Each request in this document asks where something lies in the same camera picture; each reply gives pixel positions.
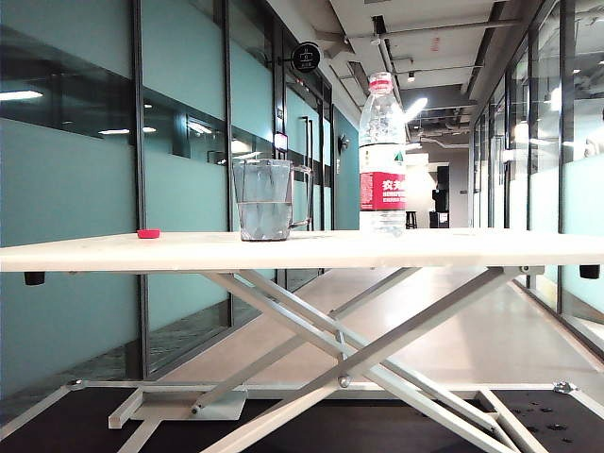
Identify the clear plastic measuring cup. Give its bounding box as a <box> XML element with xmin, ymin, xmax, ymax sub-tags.
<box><xmin>231</xmin><ymin>159</ymin><xmax>314</xmax><ymax>243</ymax></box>

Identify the white scissor lift frame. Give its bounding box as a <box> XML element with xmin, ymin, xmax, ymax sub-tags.
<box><xmin>0</xmin><ymin>265</ymin><xmax>604</xmax><ymax>453</ymax></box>

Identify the clear red-label water bottle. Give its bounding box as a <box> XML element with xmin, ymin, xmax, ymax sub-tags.
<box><xmin>359</xmin><ymin>72</ymin><xmax>408</xmax><ymax>238</ymax></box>

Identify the black standing machine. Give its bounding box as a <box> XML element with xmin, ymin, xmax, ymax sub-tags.
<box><xmin>428</xmin><ymin>187</ymin><xmax>451</xmax><ymax>230</ymax></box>

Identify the round black hanging sign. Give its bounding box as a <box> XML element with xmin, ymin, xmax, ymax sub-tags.
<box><xmin>277</xmin><ymin>42</ymin><xmax>322</xmax><ymax>73</ymax></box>

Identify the long black door handle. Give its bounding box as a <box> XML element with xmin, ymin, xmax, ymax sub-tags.
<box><xmin>301</xmin><ymin>116</ymin><xmax>314</xmax><ymax>231</ymax></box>

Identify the black base platform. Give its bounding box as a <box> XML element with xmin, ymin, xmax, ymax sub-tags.
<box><xmin>0</xmin><ymin>384</ymin><xmax>604</xmax><ymax>453</ymax></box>

